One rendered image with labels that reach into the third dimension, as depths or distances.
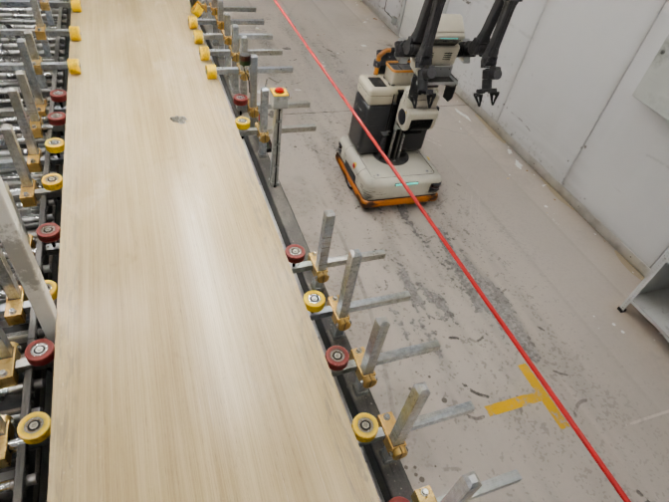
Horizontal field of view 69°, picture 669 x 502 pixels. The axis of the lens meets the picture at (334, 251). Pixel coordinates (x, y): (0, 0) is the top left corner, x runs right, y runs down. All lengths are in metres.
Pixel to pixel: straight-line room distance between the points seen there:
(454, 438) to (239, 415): 1.41
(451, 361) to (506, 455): 0.56
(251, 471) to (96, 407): 0.48
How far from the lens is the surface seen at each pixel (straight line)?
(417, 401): 1.38
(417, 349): 1.82
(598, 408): 3.15
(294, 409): 1.53
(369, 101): 3.47
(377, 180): 3.48
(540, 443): 2.85
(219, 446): 1.48
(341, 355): 1.65
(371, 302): 1.91
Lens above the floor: 2.26
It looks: 44 degrees down
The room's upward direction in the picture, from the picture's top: 11 degrees clockwise
